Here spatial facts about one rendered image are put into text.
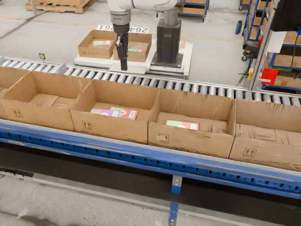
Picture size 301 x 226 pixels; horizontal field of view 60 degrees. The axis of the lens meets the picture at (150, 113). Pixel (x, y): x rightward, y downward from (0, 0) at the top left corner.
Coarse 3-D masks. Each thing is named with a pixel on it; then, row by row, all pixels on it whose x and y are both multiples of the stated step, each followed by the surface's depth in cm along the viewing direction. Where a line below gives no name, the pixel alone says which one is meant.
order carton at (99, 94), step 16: (96, 80) 149; (80, 96) 136; (96, 96) 157; (112, 96) 154; (128, 96) 151; (144, 96) 148; (80, 112) 127; (144, 112) 151; (80, 128) 134; (96, 128) 131; (112, 128) 128; (128, 128) 126; (144, 128) 124; (144, 144) 131
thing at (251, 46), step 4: (244, 44) 178; (248, 44) 177; (252, 44) 177; (256, 44) 176; (260, 44) 178; (244, 48) 179; (248, 48) 178; (252, 48) 178; (256, 48) 177; (248, 52) 183; (252, 52) 181; (256, 52) 181
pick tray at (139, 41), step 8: (128, 32) 250; (128, 40) 255; (136, 40) 254; (144, 40) 252; (128, 48) 243; (136, 48) 243; (144, 48) 244; (128, 56) 223; (136, 56) 222; (144, 56) 221
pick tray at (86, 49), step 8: (96, 32) 256; (104, 32) 254; (112, 32) 253; (88, 40) 248; (96, 40) 257; (104, 40) 256; (112, 40) 257; (80, 48) 227; (88, 48) 225; (96, 48) 224; (104, 48) 223; (112, 48) 233; (80, 56) 232; (88, 56) 230; (96, 56) 229; (104, 56) 228
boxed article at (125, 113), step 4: (112, 108) 152; (116, 108) 152; (120, 108) 152; (124, 112) 149; (128, 112) 149; (132, 112) 149; (136, 112) 149; (124, 116) 146; (128, 116) 147; (132, 116) 147; (136, 116) 148
